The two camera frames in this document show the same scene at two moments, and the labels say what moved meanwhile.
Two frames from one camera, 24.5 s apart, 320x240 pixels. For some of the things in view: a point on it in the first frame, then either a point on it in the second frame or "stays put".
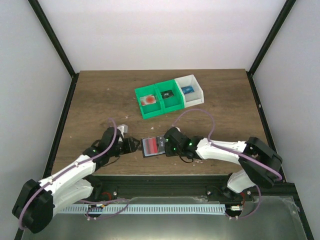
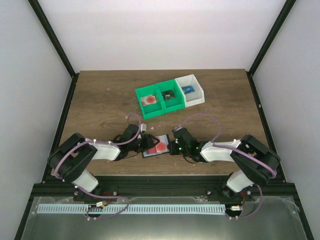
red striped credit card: (153, 146) stays put
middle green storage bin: (174, 103) stays put
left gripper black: (131, 147) -> (148, 143)
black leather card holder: (153, 146) stays put
